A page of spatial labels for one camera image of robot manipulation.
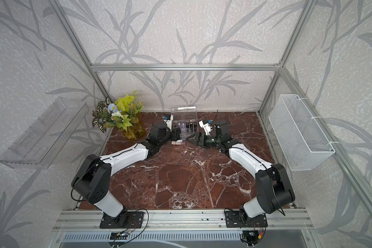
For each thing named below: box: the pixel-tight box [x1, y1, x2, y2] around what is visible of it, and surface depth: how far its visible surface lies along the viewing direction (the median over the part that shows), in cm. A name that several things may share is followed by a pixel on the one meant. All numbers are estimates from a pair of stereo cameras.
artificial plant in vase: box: [91, 90, 147, 141], surface depth 90 cm
